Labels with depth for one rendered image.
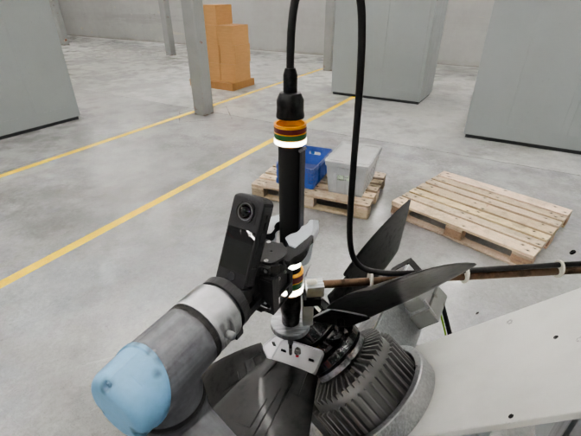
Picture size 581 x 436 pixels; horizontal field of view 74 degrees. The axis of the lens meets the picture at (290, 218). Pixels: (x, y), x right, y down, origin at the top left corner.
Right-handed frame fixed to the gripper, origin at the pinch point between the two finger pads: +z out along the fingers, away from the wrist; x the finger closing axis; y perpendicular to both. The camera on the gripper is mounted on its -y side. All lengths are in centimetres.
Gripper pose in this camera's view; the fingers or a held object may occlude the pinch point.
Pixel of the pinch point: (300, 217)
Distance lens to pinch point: 60.0
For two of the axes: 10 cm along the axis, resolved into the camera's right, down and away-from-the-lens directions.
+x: 8.7, 2.5, -4.3
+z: 5.0, -4.5, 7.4
